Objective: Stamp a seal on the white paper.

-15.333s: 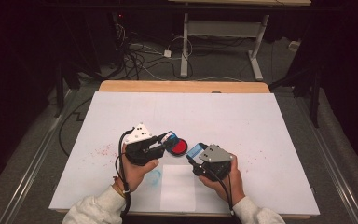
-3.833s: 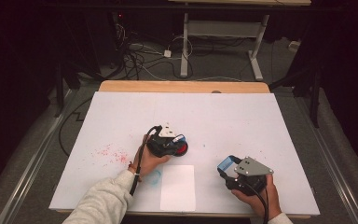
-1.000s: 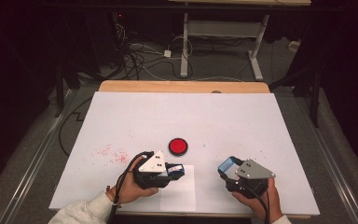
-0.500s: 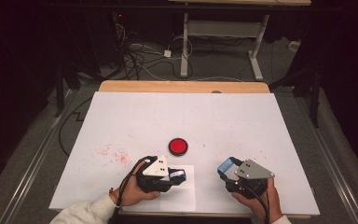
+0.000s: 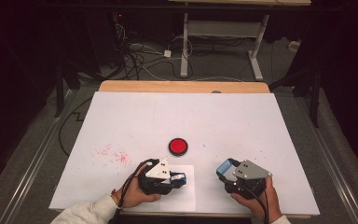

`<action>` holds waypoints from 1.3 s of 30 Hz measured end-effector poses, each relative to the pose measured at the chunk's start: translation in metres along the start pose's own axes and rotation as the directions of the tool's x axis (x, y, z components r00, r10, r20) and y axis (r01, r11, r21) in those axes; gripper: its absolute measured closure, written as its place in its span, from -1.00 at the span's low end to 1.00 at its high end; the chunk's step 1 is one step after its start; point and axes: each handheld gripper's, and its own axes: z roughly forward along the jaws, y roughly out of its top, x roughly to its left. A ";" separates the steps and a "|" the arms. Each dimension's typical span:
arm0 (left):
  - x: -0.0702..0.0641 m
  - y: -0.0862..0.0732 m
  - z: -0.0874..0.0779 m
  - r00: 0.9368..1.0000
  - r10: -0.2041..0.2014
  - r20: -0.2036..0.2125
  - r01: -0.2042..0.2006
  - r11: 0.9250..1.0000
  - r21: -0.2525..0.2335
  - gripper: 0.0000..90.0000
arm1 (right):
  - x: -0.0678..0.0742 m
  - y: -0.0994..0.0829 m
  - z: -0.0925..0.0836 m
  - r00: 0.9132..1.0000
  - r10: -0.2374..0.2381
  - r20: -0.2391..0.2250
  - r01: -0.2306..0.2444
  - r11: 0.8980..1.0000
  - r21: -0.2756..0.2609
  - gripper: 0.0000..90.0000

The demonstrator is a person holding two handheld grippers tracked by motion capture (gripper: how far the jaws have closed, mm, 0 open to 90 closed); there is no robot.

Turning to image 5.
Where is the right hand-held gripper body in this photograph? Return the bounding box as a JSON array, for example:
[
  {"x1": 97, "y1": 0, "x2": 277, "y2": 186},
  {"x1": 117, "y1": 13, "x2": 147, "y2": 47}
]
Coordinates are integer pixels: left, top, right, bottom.
[{"x1": 224, "y1": 160, "x2": 274, "y2": 201}]

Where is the person's left hand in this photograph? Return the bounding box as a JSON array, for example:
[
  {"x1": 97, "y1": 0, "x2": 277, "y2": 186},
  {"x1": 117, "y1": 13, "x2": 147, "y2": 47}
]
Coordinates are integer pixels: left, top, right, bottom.
[{"x1": 117, "y1": 164, "x2": 162, "y2": 209}]

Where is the tangle of floor cables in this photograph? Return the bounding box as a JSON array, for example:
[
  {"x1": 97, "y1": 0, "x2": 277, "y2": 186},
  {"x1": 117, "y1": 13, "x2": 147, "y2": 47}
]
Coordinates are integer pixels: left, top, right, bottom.
[{"x1": 114, "y1": 21, "x2": 197, "y2": 82}]

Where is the metal floor rail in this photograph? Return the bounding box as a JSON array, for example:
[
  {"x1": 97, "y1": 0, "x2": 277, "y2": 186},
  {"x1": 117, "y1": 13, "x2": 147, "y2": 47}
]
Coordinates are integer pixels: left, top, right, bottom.
[
  {"x1": 297, "y1": 92, "x2": 358, "y2": 224},
  {"x1": 3, "y1": 89, "x2": 76, "y2": 224}
]

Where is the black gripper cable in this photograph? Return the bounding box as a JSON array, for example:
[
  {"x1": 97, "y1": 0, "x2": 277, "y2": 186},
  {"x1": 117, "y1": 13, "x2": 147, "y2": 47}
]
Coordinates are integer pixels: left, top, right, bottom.
[
  {"x1": 243, "y1": 186, "x2": 271, "y2": 224},
  {"x1": 108, "y1": 158, "x2": 157, "y2": 224}
]

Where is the black floor cable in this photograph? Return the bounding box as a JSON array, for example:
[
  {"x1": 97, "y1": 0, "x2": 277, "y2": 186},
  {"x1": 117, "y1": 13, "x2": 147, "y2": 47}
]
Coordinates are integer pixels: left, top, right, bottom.
[{"x1": 58, "y1": 96, "x2": 95, "y2": 157}]

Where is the wooden table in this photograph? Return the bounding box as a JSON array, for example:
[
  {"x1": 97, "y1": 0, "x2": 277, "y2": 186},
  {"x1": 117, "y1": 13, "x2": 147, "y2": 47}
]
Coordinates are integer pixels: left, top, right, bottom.
[{"x1": 98, "y1": 79, "x2": 312, "y2": 220}]

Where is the black stand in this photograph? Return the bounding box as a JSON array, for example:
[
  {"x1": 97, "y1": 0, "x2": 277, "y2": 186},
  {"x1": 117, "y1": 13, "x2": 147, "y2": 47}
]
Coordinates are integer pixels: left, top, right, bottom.
[
  {"x1": 269, "y1": 60, "x2": 322, "y2": 129},
  {"x1": 53, "y1": 60, "x2": 82, "y2": 119}
]

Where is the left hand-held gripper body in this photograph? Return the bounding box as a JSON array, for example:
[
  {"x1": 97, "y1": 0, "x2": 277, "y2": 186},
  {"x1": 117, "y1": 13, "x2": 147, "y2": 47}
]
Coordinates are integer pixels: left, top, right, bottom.
[{"x1": 137, "y1": 157, "x2": 176, "y2": 197}]

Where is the person's right hand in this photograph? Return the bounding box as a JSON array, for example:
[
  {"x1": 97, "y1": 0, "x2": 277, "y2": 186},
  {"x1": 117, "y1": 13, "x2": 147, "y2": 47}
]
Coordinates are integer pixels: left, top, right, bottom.
[{"x1": 230, "y1": 176, "x2": 283, "y2": 224}]

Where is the round red ink pad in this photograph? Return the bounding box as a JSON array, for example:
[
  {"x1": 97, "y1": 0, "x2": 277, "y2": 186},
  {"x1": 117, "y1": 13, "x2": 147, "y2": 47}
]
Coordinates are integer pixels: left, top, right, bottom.
[{"x1": 168, "y1": 137, "x2": 189, "y2": 157}]

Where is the white metal frame desk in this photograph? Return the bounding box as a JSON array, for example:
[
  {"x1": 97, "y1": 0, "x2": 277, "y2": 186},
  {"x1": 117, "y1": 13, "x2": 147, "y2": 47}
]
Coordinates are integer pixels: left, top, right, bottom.
[{"x1": 167, "y1": 0, "x2": 312, "y2": 82}]

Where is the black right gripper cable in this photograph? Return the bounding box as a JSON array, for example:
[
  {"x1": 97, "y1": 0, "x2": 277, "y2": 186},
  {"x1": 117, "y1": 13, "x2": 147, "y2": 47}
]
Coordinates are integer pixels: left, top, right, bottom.
[{"x1": 243, "y1": 186, "x2": 271, "y2": 224}]

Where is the white paper sheet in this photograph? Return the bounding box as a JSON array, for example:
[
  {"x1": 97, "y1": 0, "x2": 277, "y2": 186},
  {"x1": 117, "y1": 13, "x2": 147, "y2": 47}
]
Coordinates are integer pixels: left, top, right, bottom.
[{"x1": 159, "y1": 163, "x2": 197, "y2": 212}]

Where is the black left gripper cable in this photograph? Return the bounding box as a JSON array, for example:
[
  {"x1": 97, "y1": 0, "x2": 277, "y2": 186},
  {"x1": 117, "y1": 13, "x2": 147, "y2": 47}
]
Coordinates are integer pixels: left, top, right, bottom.
[{"x1": 108, "y1": 158, "x2": 157, "y2": 224}]

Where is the large white board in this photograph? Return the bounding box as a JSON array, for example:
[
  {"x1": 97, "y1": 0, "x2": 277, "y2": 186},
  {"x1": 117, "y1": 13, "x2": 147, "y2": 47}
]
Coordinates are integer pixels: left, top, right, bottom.
[{"x1": 48, "y1": 91, "x2": 321, "y2": 217}]

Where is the blue stamp cap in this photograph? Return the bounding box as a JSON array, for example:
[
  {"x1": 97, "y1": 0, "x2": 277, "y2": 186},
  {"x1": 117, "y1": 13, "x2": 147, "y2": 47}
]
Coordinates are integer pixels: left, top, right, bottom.
[{"x1": 215, "y1": 158, "x2": 241, "y2": 183}]

